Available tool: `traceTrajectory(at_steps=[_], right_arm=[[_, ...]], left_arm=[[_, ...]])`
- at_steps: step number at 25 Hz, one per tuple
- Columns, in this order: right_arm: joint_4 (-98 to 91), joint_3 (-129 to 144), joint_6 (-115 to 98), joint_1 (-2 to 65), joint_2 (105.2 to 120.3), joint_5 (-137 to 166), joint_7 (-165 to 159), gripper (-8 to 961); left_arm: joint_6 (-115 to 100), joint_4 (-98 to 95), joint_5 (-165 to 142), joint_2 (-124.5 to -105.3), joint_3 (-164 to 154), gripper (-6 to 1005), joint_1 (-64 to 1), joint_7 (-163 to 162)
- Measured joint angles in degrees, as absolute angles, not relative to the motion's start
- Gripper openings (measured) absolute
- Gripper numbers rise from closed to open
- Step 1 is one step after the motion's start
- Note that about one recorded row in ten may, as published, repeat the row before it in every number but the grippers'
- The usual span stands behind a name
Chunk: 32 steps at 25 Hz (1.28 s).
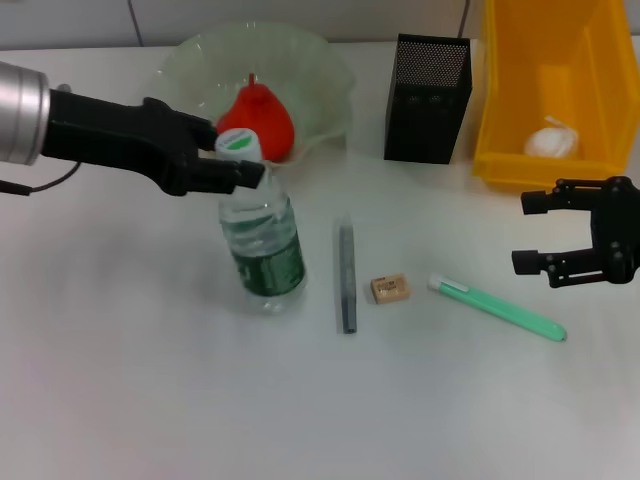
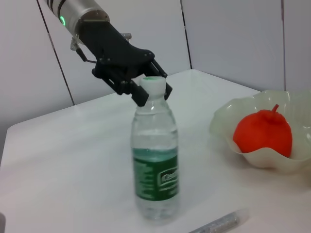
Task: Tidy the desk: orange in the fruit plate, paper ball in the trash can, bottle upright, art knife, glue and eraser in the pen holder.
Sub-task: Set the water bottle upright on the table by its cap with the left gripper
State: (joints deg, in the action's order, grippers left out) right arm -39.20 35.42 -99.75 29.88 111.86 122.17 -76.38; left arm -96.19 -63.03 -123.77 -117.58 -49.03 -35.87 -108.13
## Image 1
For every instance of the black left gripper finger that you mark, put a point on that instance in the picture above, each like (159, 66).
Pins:
(225, 175)
(202, 132)

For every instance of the grey glitter pen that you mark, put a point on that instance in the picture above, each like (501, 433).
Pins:
(346, 280)

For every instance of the red orange toy fruit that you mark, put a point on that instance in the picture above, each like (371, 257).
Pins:
(260, 115)

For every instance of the yellow plastic bin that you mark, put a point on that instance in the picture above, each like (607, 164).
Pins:
(505, 100)

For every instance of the green glass fruit plate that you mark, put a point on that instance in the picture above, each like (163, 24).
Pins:
(310, 70)

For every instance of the black mesh pen holder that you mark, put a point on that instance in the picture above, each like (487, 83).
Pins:
(425, 120)

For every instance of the clear water bottle green label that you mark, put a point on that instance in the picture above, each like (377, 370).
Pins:
(265, 260)

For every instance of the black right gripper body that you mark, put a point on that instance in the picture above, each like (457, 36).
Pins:
(617, 230)

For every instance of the white paper ball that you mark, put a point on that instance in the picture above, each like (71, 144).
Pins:
(550, 142)

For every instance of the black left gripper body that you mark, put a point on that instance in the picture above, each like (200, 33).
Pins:
(125, 140)

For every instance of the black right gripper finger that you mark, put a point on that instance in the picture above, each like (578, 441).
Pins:
(525, 262)
(532, 202)

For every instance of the small tan eraser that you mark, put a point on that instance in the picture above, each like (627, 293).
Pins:
(390, 288)

